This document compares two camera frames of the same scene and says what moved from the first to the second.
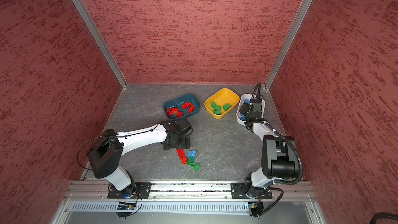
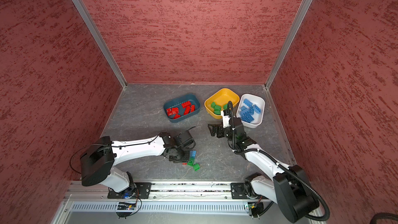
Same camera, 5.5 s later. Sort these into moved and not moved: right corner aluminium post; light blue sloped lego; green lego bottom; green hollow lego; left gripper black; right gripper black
Moved: right gripper black; left gripper black
Not moved: green hollow lego; green lego bottom; right corner aluminium post; light blue sloped lego
